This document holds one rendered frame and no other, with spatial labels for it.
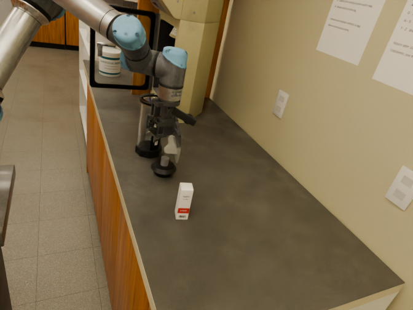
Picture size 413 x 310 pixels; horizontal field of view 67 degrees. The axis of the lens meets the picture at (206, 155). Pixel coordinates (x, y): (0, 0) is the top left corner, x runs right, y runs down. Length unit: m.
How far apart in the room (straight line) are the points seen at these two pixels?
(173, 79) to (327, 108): 0.60
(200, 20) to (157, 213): 0.85
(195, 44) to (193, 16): 0.11
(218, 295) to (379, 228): 0.59
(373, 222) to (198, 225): 0.57
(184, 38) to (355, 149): 0.82
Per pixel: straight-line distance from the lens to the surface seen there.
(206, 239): 0.91
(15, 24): 1.13
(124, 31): 0.83
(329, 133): 1.24
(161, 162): 1.11
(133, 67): 0.96
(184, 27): 1.41
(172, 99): 0.96
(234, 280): 0.84
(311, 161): 1.30
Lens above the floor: 1.56
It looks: 29 degrees down
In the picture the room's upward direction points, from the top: 13 degrees clockwise
